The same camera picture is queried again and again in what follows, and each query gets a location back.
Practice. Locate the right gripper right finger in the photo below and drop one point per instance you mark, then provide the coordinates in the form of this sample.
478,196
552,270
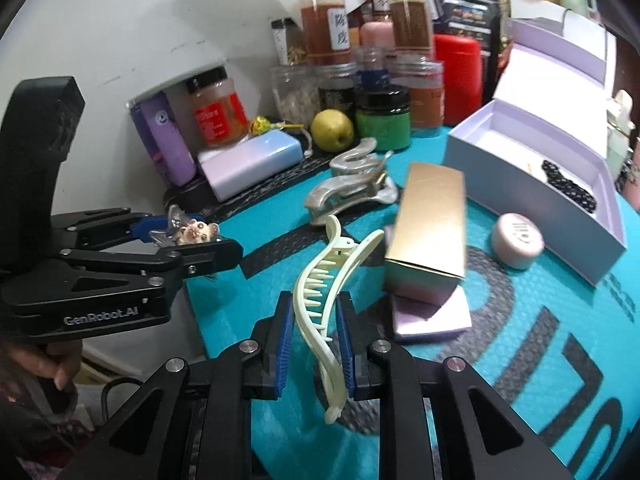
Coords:
437,419

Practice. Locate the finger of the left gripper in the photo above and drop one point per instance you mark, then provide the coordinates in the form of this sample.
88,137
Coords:
103,228
192,260

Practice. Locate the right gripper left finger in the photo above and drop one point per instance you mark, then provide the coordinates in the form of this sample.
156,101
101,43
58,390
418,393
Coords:
193,421

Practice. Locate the clear bear charm hair clip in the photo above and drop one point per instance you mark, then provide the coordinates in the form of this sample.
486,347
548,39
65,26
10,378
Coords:
183,230

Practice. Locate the cream hair claw clip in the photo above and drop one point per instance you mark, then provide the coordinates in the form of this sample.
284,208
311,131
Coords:
314,297

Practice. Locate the gold rectangular box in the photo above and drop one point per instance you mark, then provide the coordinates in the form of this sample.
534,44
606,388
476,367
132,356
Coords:
425,257

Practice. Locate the silver wavy hair claw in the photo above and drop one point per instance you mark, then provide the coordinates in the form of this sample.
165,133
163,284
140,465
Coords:
357,176

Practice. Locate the round pink compact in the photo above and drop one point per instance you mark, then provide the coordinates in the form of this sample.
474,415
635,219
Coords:
516,241

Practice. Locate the small lavender box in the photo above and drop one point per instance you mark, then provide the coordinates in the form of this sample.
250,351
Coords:
416,321

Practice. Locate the person's left hand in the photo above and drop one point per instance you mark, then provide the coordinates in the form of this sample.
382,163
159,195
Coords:
59,361

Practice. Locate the pastel gradient power bank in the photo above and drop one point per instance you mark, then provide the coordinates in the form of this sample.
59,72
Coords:
236,168

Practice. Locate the purple bottle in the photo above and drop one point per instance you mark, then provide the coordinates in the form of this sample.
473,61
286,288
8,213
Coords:
162,138

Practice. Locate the red label sauce jar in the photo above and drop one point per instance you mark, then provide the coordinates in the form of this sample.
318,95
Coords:
217,108

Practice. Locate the yellow wrapped lollipop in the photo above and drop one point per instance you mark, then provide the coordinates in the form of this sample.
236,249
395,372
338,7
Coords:
261,125

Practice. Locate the teal bubble mailer mat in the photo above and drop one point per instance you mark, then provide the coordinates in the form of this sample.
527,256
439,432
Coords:
563,353

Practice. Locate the clear jar white pieces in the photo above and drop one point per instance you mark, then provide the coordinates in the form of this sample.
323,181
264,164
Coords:
296,93

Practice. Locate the dark jar gold label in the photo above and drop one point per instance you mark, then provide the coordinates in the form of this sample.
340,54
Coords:
337,87

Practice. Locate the small jar of nuts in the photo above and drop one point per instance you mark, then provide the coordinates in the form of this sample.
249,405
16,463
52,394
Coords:
289,41

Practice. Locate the green jar black lid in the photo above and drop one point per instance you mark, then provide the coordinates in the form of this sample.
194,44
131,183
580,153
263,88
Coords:
384,116

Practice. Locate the black beaded scrunchie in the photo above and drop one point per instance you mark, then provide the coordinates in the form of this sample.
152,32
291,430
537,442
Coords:
574,192

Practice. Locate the tall brown spice jar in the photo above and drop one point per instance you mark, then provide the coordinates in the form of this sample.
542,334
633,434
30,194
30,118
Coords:
326,32

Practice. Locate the open lavender gift box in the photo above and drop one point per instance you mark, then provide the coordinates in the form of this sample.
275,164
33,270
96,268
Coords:
549,103

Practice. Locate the red canister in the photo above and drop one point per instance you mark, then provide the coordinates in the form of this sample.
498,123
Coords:
463,76

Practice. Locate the black snack pouch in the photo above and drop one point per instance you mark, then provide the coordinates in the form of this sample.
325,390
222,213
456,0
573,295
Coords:
476,19

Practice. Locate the mint thermos white handle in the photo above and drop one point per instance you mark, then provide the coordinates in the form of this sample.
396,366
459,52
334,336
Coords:
618,112

